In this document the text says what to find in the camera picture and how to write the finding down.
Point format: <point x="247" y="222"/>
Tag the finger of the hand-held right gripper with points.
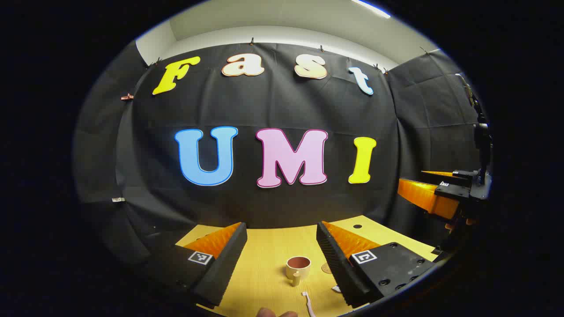
<point x="458" y="176"/>
<point x="423" y="196"/>

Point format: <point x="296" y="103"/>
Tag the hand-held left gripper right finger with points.
<point x="337" y="264"/>

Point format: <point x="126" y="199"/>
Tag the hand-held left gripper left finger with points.
<point x="227" y="259"/>

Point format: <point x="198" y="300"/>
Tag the white toothpaste tube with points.
<point x="336" y="289"/>

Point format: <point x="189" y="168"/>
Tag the beige cup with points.
<point x="298" y="269"/>

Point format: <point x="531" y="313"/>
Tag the pink toothbrush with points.
<point x="308" y="304"/>

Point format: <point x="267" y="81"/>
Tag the wooden desktop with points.
<point x="264" y="264"/>

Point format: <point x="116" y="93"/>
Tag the black backdrop cloth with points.
<point x="273" y="110"/>

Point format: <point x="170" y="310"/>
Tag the copper cloth clip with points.
<point x="127" y="97"/>

